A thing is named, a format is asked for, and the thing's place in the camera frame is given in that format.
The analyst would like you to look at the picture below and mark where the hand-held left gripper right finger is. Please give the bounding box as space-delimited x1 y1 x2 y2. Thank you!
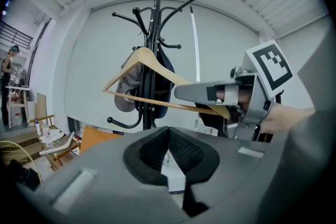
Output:
167 26 336 224

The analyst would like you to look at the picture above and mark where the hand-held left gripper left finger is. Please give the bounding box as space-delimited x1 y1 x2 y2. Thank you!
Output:
15 126 188 224

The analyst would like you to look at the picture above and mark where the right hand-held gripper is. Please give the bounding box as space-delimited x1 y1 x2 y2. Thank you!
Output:
174 39 295 141

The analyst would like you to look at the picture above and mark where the person's right forearm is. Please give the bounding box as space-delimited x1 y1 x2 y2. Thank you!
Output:
260 104 316 135

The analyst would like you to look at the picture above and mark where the dark navy cap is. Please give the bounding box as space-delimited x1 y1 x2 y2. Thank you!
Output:
134 42 176 120

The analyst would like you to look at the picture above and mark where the pair of white shoes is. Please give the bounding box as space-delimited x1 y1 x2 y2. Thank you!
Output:
49 129 65 143

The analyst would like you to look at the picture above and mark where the grey cap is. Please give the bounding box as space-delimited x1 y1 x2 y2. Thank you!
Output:
113 50 144 114

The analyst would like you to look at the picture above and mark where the clear plastic bottle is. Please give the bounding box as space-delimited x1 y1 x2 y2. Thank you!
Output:
41 123 54 148

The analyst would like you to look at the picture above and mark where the black clothing heap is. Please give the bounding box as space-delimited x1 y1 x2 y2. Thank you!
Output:
5 158 41 191

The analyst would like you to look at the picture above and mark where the black coat rack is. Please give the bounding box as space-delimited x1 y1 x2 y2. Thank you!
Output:
107 0 200 131

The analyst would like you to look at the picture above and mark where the white bottle blue cap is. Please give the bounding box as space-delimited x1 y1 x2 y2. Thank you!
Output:
34 118 43 136

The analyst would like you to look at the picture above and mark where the wooden board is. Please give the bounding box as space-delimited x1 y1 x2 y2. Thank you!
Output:
36 92 48 124

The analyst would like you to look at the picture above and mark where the white table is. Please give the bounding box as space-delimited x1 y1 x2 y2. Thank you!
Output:
5 84 31 130

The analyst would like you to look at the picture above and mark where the black metal railing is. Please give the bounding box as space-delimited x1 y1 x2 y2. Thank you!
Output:
0 20 34 51

